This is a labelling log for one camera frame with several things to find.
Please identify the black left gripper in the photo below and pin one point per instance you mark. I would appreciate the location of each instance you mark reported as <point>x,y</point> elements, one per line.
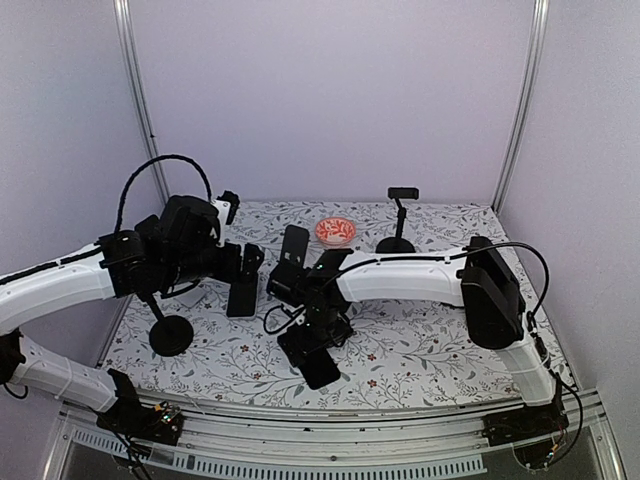
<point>230,271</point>

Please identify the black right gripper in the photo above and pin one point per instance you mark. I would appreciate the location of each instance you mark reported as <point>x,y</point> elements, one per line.
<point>340,332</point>

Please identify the small round base phone stand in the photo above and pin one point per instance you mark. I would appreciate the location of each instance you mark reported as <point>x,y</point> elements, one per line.
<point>294,246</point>

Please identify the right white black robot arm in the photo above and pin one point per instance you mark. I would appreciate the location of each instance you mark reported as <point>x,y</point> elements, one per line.
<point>474,278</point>

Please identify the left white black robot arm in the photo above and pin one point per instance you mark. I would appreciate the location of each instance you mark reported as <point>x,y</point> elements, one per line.
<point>163,256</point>

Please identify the black phone with white edge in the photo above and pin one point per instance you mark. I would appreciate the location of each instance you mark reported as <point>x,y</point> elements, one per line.
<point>242,299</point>

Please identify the white flat phone stand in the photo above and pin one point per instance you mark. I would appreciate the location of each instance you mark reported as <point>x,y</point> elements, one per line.
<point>198,297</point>

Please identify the black gooseneck stand round base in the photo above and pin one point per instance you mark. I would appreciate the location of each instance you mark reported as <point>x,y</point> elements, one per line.
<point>170,335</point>

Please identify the tall black clamp phone stand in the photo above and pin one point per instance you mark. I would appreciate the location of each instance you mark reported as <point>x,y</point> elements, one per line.
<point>397,243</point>

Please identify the red white patterned bowl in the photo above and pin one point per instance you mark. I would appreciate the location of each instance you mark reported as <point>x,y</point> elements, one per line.
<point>335,231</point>

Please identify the floral patterned tablecloth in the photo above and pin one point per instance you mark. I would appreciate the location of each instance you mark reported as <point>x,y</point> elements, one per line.
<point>402,354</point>

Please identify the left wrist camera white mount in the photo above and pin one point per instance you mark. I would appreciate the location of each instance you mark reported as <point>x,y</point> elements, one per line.
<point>227,206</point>

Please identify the aluminium front rail base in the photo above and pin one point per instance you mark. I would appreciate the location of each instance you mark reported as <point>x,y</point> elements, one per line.
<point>234,441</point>

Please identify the left aluminium frame post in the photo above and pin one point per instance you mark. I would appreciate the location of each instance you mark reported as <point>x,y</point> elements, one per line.
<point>124,25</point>

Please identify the aluminium frame post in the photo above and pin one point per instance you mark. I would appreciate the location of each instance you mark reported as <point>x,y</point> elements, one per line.
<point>532,64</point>
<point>124,25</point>

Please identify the right aluminium frame post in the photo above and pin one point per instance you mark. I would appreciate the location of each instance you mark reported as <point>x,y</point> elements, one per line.
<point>532,64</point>

